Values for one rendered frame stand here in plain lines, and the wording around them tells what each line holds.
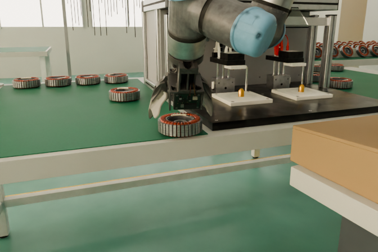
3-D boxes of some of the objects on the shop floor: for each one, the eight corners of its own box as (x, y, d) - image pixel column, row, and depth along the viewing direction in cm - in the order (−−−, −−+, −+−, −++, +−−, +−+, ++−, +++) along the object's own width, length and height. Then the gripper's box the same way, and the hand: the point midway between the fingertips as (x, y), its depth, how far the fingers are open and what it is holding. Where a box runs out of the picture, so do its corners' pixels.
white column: (355, 95, 490) (388, -164, 408) (331, 98, 476) (360, -171, 394) (331, 89, 536) (356, -145, 454) (308, 91, 522) (330, -150, 440)
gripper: (136, 67, 60) (140, 138, 74) (239, 66, 63) (225, 134, 77) (136, 42, 67) (139, 111, 80) (230, 41, 69) (218, 108, 83)
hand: (180, 115), depth 81 cm, fingers open, 14 cm apart
